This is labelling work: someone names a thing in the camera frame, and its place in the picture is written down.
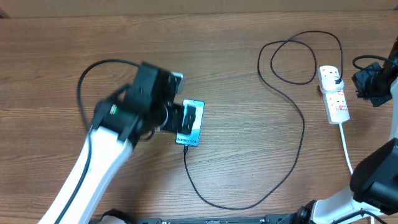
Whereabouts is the white charger plug adapter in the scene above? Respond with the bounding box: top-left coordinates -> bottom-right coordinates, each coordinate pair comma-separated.
320,78 -> 344,94

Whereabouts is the blue Samsung Galaxy smartphone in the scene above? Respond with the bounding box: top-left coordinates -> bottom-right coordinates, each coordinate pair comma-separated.
175,99 -> 205,147

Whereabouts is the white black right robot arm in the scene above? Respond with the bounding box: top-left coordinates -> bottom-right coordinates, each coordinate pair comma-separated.
280,45 -> 397,223

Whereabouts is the black USB charging cable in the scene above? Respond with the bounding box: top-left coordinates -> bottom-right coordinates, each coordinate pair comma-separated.
182,30 -> 345,211

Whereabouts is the white power strip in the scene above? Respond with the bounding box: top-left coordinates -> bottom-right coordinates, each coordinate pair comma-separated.
317,65 -> 351,125

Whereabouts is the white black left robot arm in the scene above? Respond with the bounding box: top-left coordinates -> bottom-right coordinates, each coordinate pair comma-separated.
40,62 -> 205,223

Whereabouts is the white power strip cord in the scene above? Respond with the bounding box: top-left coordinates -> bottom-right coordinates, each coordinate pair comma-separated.
338,123 -> 376,224

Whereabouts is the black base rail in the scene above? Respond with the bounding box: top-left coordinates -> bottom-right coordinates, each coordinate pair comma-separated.
133,213 -> 295,224

